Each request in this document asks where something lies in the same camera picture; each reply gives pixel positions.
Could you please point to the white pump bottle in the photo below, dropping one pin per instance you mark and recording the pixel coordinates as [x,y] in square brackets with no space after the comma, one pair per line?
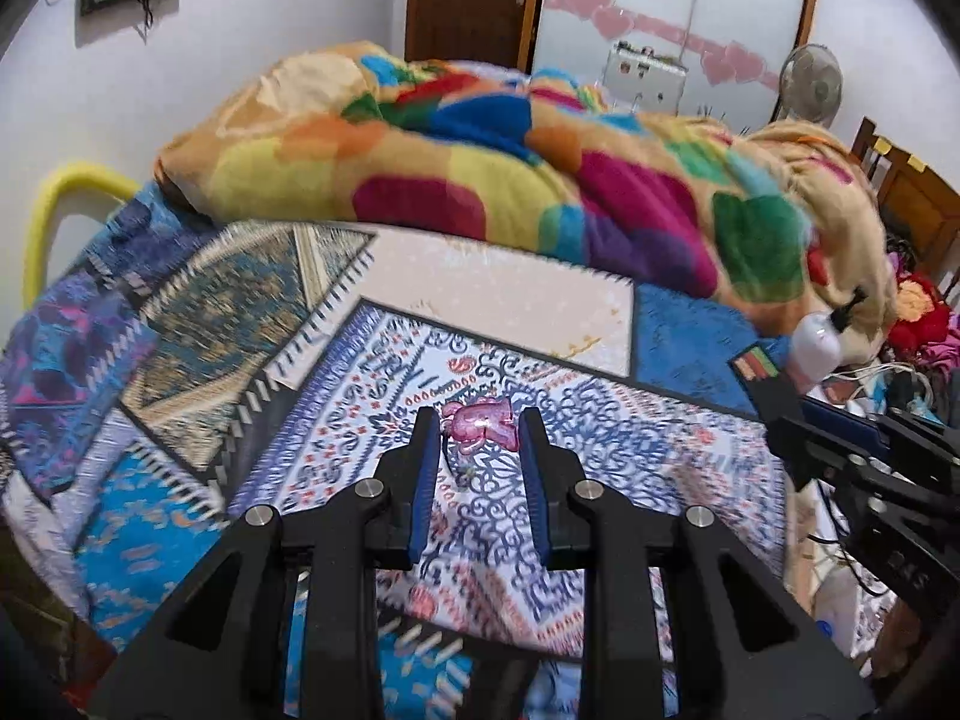
[814,349]

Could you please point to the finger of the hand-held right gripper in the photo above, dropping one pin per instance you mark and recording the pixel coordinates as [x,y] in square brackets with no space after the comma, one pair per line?
[817,457]
[840,418]

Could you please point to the blue patterned bedsheet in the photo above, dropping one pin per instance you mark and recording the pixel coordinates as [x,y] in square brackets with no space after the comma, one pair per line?
[487,300]

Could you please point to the brown wooden chair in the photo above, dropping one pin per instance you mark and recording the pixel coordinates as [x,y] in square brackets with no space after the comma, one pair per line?
[915,195]

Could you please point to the brown wooden door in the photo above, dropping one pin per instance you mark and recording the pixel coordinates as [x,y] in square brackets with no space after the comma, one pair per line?
[465,0]

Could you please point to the white wardrobe pink hearts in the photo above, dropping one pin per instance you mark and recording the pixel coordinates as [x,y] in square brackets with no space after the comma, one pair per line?
[750,0]

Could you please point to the grey standing fan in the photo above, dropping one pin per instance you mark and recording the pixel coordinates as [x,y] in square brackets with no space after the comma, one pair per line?
[810,82]

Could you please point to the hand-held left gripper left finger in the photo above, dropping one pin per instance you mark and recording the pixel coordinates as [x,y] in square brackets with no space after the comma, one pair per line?
[424,484]

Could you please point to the red stuffed toy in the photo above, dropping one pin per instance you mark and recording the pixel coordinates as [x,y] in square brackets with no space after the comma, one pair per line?
[930,322]

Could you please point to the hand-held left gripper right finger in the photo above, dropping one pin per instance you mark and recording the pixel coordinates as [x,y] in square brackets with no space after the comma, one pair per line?
[536,484]

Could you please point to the brown cardboard box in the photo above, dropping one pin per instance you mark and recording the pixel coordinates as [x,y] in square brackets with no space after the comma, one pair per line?
[799,555]

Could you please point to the colourful patchwork fleece blanket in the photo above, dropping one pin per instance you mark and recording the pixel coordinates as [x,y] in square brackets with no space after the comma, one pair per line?
[450,187]

